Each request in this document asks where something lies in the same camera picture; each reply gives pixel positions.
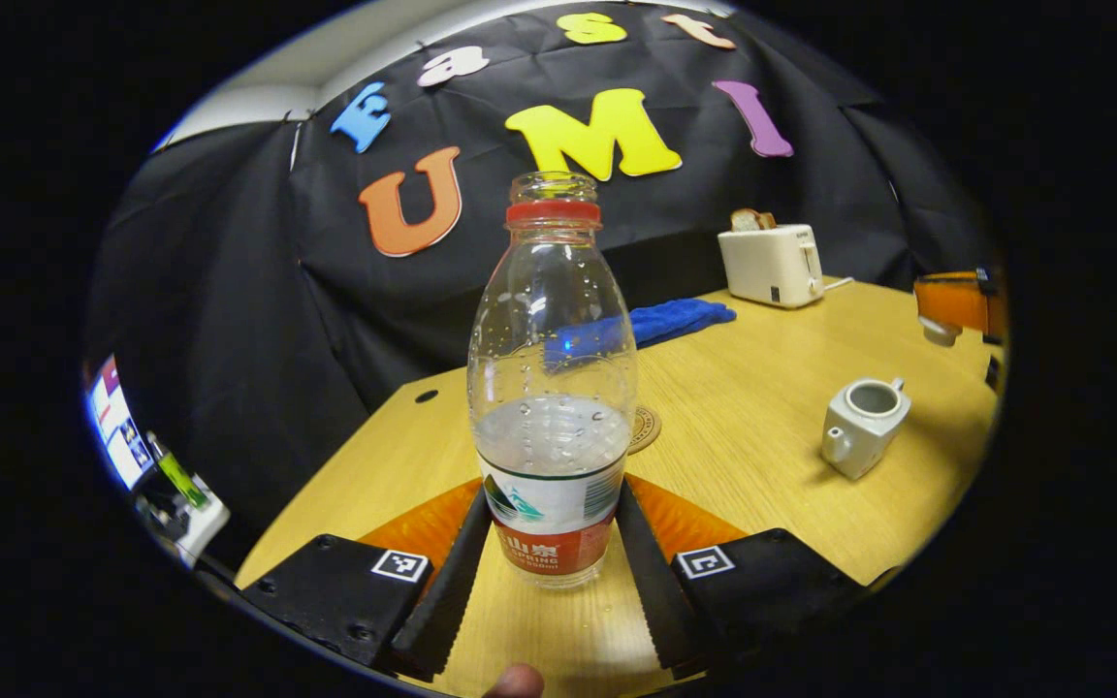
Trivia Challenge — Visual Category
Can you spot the round brown coaster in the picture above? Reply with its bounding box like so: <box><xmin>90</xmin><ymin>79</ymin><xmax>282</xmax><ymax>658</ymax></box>
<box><xmin>626</xmin><ymin>405</ymin><xmax>663</xmax><ymax>456</ymax></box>

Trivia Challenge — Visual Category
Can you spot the computer monitor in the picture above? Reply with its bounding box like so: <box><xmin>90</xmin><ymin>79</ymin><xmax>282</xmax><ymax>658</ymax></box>
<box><xmin>85</xmin><ymin>355</ymin><xmax>154</xmax><ymax>491</ymax></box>

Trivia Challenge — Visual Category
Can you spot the green bottle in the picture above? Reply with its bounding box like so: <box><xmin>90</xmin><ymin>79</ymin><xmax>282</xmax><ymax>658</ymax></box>
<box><xmin>146</xmin><ymin>433</ymin><xmax>210</xmax><ymax>510</ymax></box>

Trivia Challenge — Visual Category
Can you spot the white toaster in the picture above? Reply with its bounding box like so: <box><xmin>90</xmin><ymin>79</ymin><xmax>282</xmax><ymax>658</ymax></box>
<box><xmin>718</xmin><ymin>224</ymin><xmax>825</xmax><ymax>309</ymax></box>

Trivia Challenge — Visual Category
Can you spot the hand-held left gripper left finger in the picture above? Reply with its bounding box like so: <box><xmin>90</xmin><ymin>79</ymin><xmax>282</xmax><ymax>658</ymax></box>
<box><xmin>239</xmin><ymin>475</ymin><xmax>494</xmax><ymax>680</ymax></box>

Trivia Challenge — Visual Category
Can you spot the white ceramic teacup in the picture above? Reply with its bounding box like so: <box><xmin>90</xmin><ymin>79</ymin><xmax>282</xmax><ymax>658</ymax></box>
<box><xmin>820</xmin><ymin>377</ymin><xmax>911</xmax><ymax>481</ymax></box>

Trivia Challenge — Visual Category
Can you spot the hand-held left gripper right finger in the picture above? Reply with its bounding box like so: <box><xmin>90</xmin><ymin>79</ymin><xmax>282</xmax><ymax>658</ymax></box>
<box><xmin>614</xmin><ymin>473</ymin><xmax>870</xmax><ymax>680</ymax></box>

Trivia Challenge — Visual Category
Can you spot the white device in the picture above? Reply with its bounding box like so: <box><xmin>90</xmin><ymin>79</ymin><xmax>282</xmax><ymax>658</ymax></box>
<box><xmin>169</xmin><ymin>485</ymin><xmax>232</xmax><ymax>568</ymax></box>

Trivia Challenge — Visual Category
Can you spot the clear plastic water bottle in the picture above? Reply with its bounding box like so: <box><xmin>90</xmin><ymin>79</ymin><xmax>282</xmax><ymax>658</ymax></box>
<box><xmin>467</xmin><ymin>172</ymin><xmax>639</xmax><ymax>589</ymax></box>

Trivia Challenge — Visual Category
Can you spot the blue towel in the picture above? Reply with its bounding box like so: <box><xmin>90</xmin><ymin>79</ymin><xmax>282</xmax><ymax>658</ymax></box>
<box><xmin>631</xmin><ymin>298</ymin><xmax>738</xmax><ymax>350</ymax></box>

